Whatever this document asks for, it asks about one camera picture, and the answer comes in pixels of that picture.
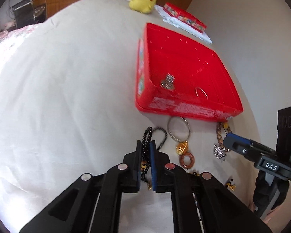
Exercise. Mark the red tin lid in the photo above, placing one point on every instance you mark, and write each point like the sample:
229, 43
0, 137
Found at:
184, 17

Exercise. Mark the red open tin box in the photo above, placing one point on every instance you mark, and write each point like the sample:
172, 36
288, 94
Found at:
162, 51

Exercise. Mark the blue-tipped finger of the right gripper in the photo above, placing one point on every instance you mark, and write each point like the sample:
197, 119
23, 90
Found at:
250, 149

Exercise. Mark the silver metal watch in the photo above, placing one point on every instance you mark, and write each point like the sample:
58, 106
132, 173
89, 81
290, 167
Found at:
168, 82

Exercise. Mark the silver bangle gold charm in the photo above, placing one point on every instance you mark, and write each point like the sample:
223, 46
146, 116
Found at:
180, 131

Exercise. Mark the thin silver ring bangle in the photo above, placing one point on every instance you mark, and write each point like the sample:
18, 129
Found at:
200, 93

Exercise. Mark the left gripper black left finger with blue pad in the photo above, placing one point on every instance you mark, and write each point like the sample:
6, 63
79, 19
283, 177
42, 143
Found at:
91, 203

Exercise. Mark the silver filigree pendant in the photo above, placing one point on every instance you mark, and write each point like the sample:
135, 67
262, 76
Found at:
219, 152

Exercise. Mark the wooden desk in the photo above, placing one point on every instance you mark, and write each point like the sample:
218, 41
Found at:
41, 2

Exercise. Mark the white lace cloth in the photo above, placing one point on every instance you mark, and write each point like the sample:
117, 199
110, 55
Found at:
179, 24

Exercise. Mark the yellow Pikachu plush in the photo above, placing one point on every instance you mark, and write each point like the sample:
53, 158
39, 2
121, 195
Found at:
142, 6

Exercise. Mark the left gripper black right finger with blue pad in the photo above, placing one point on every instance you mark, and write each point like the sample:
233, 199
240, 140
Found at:
200, 203

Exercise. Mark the floral pink bedding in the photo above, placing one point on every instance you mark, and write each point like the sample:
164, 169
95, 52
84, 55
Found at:
10, 40

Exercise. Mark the black office chair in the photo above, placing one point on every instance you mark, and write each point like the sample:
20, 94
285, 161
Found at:
23, 13

